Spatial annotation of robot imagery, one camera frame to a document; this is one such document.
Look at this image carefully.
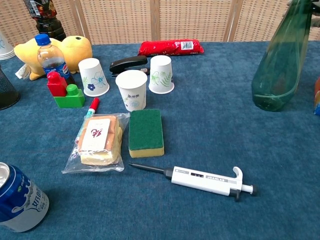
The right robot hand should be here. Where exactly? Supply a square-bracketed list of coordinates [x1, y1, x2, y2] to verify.
[283, 0, 320, 28]

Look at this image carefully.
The green spray bottle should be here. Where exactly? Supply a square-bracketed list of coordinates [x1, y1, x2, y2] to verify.
[251, 0, 315, 112]

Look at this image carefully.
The dark drink bottle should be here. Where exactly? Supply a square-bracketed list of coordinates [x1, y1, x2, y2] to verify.
[22, 0, 67, 42]

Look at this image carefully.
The Pepsi bottle with blue cap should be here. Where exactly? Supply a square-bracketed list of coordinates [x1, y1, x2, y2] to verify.
[34, 33, 76, 86]

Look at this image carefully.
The colourful orange blue box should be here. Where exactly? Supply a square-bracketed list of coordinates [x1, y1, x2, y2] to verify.
[313, 76, 320, 116]

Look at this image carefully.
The red plastic package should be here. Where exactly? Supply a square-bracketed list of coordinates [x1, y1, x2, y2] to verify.
[137, 39, 205, 57]

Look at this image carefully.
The green leaf paper cup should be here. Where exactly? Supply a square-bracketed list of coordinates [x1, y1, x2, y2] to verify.
[148, 55, 175, 95]

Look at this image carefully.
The black stapler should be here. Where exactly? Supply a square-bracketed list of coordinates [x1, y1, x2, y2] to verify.
[109, 55, 151, 78]

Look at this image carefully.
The woven wooden folding screen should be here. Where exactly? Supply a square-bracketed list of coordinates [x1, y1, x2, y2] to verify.
[0, 0, 320, 47]

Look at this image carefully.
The white paper cup with text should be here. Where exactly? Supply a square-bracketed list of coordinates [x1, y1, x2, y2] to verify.
[115, 69, 148, 113]

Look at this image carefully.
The white pipette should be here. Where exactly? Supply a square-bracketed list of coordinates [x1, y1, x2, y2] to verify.
[128, 162, 258, 202]

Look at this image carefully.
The green yellow sponge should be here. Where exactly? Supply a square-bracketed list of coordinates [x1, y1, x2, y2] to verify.
[128, 108, 165, 159]

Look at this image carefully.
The blue flower paper cup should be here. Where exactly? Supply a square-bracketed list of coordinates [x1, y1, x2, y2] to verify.
[77, 57, 111, 98]

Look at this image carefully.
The red marker pen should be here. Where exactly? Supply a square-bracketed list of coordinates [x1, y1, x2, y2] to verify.
[84, 97, 100, 121]

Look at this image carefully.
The yellow plush toy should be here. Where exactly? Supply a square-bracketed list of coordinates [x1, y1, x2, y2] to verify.
[13, 35, 94, 81]

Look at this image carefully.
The bagged sandwich bread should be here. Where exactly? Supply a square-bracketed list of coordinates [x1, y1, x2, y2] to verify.
[61, 112, 131, 175]

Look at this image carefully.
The green toy block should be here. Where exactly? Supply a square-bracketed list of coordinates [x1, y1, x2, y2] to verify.
[53, 83, 86, 109]

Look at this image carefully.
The red toy block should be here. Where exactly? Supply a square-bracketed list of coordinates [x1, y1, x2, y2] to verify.
[46, 71, 68, 98]

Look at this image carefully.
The stack of white paper cups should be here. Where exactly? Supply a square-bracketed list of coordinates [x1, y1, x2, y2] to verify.
[0, 31, 15, 61]

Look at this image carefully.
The black mesh pen holder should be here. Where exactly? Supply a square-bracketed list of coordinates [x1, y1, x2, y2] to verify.
[0, 65, 22, 111]

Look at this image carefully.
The blue white drink can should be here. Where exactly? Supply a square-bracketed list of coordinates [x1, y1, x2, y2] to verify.
[0, 161, 50, 233]

